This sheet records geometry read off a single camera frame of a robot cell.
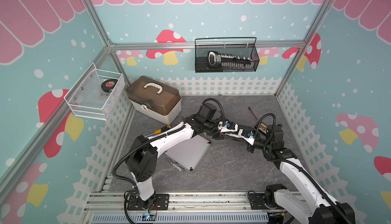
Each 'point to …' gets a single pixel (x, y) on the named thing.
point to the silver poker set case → (187, 156)
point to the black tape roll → (108, 84)
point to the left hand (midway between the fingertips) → (230, 131)
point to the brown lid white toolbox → (155, 98)
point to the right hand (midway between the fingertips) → (238, 134)
